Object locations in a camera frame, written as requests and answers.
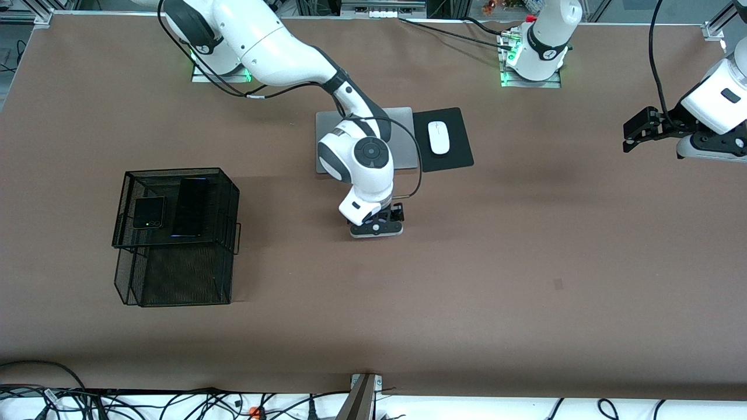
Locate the black slab smartphone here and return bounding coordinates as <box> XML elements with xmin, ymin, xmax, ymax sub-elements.
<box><xmin>172</xmin><ymin>178</ymin><xmax>210</xmax><ymax>239</ymax></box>

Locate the black square flip phone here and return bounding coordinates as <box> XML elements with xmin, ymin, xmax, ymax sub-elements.
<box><xmin>132</xmin><ymin>197</ymin><xmax>166</xmax><ymax>229</ymax></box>

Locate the black mouse pad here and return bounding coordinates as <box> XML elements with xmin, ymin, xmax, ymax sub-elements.
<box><xmin>412</xmin><ymin>107</ymin><xmax>474</xmax><ymax>173</ymax></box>

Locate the white computer mouse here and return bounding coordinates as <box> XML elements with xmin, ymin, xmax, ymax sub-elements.
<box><xmin>428</xmin><ymin>121</ymin><xmax>451</xmax><ymax>155</ymax></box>

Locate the silver closed laptop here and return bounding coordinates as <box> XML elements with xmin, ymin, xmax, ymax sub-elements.
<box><xmin>315</xmin><ymin>107</ymin><xmax>420</xmax><ymax>174</ymax></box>

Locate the white power strip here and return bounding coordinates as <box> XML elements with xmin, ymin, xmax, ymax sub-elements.
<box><xmin>340</xmin><ymin>0</ymin><xmax>427</xmax><ymax>19</ymax></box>

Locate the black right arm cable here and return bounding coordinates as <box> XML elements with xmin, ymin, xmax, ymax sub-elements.
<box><xmin>158</xmin><ymin>0</ymin><xmax>423</xmax><ymax>200</ymax></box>

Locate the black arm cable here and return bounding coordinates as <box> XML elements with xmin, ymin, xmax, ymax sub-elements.
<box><xmin>649</xmin><ymin>0</ymin><xmax>686</xmax><ymax>126</ymax></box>
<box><xmin>158</xmin><ymin>0</ymin><xmax>423</xmax><ymax>200</ymax></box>

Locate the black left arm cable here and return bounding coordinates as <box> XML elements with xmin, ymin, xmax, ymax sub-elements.
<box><xmin>649</xmin><ymin>0</ymin><xmax>686</xmax><ymax>126</ymax></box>

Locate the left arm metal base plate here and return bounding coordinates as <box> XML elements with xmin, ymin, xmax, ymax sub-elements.
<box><xmin>500</xmin><ymin>64</ymin><xmax>562</xmax><ymax>89</ymax></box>

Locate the black cable across table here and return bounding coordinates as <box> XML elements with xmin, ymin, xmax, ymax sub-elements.
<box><xmin>399</xmin><ymin>16</ymin><xmax>514</xmax><ymax>50</ymax></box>

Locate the aluminium camera mount post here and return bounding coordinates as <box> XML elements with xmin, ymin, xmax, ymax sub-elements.
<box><xmin>336</xmin><ymin>373</ymin><xmax>384</xmax><ymax>420</ymax></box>

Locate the black wire mesh basket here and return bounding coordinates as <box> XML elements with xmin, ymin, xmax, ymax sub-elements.
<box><xmin>111</xmin><ymin>167</ymin><xmax>242</xmax><ymax>308</ymax></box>

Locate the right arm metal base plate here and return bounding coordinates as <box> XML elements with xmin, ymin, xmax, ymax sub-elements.
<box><xmin>191</xmin><ymin>58</ymin><xmax>252</xmax><ymax>83</ymax></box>

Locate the thick black floor cable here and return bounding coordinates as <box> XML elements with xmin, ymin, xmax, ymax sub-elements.
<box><xmin>0</xmin><ymin>360</ymin><xmax>88</xmax><ymax>398</ymax></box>

